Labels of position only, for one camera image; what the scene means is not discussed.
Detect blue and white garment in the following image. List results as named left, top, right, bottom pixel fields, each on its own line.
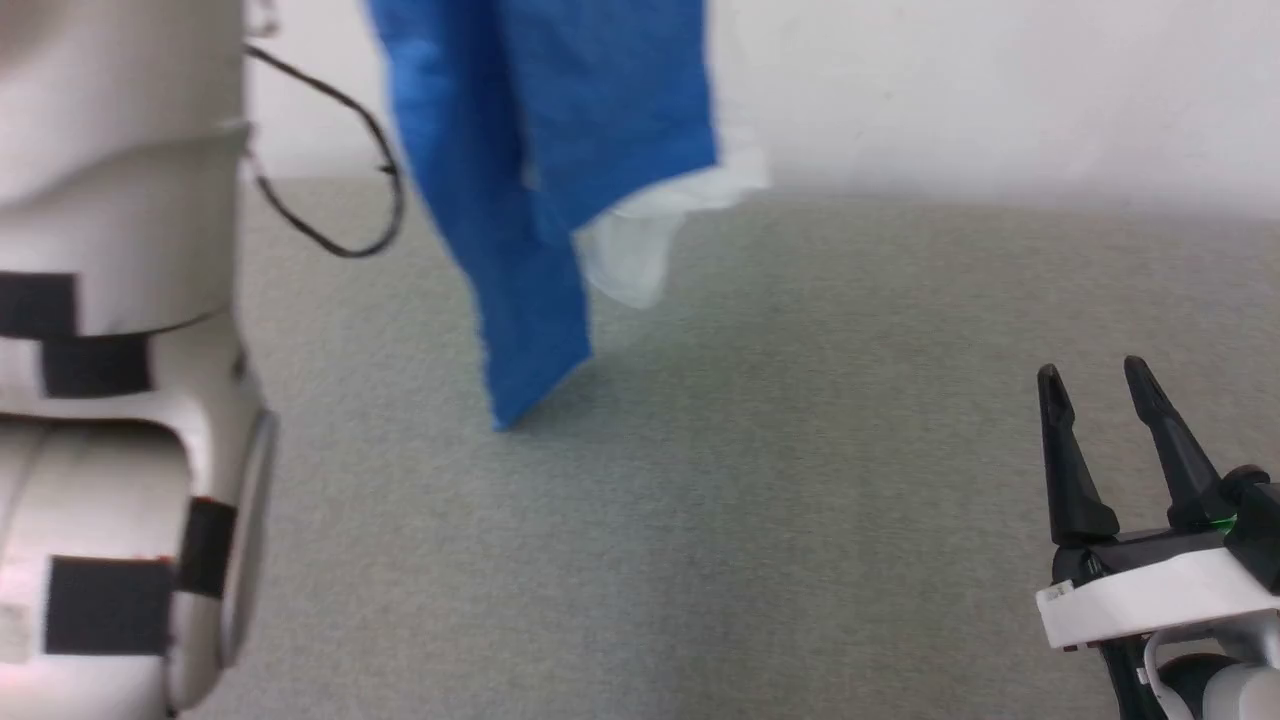
left=362, top=0, right=772, bottom=433

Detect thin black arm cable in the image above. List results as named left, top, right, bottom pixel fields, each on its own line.
left=244, top=44, right=407, bottom=260

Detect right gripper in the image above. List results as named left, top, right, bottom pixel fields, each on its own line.
left=1035, top=355, right=1280, bottom=653

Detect blue cloth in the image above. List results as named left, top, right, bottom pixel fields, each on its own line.
left=175, top=178, right=1280, bottom=720

